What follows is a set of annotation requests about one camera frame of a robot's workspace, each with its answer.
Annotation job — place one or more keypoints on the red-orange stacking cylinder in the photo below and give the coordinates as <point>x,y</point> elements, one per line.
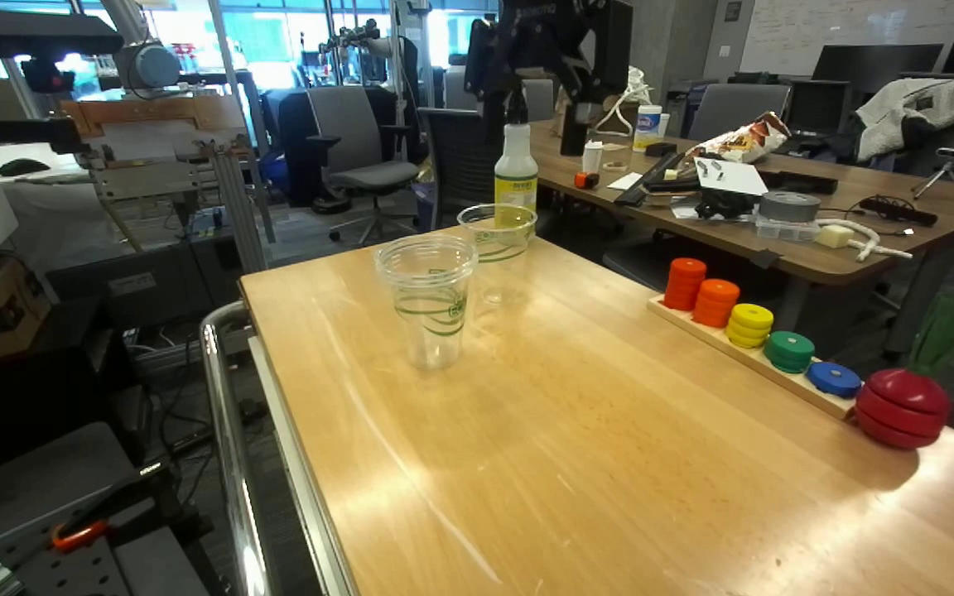
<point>685,285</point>

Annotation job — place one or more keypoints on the black flat shelf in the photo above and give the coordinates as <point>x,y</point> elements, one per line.
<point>32,33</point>

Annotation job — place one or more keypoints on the black office chair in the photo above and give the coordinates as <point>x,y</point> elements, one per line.
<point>460,155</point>

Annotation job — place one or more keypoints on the white jacket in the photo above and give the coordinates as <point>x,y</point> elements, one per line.
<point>910,105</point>

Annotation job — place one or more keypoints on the grey perforated metal plate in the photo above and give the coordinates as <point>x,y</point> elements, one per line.
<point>67,571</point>

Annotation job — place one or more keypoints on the green broom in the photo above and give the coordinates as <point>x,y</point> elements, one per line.
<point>944,334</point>

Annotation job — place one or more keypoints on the red stacking rings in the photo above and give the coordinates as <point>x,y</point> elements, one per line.
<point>901,410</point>

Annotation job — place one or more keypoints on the white paper note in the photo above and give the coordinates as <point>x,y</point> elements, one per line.
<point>625,182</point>

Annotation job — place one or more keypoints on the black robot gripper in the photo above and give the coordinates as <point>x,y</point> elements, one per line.
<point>564,37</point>

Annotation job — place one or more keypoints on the white yellow spray bottle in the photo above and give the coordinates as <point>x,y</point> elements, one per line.
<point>513,166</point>

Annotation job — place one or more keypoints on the orange clamp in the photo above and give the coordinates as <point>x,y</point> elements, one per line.
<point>82,539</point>

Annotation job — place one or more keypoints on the long black bar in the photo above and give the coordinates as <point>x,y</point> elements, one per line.
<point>647,176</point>

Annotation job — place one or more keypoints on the white printed paper sheet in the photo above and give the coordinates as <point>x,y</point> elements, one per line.
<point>731,176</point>

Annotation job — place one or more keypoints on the small orange tool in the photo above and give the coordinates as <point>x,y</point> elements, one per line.
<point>583,182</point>

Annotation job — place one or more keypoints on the snack chip bag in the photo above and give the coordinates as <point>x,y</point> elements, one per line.
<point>752,138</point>

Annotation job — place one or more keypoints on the beige equipment trolley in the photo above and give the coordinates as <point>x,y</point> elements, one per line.
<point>158,116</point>

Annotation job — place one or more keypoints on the black phone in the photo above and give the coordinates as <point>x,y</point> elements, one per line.
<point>894,211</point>

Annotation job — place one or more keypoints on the yellow stacking rings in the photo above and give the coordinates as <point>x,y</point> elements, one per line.
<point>751,327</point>

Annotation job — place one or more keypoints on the blue chair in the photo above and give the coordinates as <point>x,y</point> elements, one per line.
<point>283,138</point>

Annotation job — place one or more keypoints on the orange stacking cylinder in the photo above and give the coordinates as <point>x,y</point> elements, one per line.
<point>717,302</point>

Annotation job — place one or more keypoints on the white wipes canister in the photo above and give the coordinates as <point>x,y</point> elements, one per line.
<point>649,131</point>

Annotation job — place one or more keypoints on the small white cup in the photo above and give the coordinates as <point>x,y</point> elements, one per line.
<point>593,157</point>

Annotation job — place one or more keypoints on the grey armrest office chair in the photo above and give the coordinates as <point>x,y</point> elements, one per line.
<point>349,126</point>

